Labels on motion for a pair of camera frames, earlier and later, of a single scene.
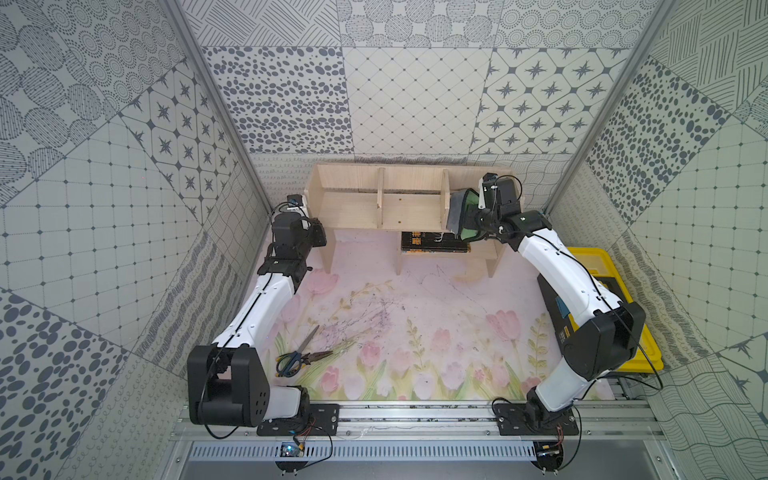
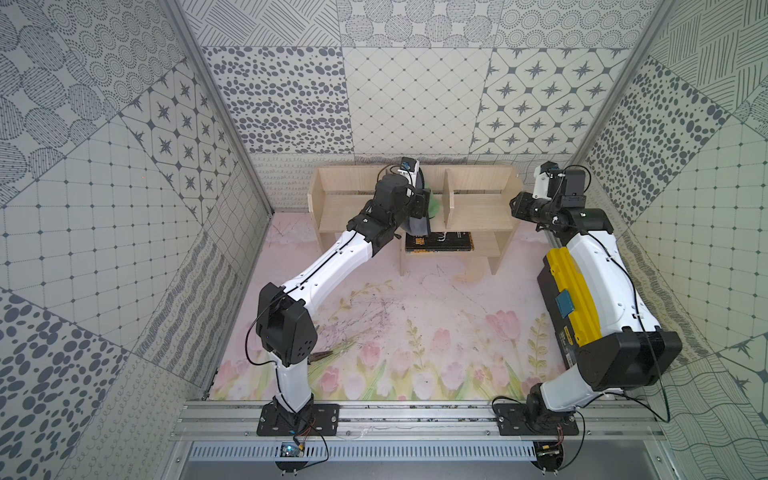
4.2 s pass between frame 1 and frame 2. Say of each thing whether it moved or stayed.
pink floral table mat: stayed
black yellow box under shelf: stayed
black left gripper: moved
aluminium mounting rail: stayed
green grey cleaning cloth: moved
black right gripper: moved
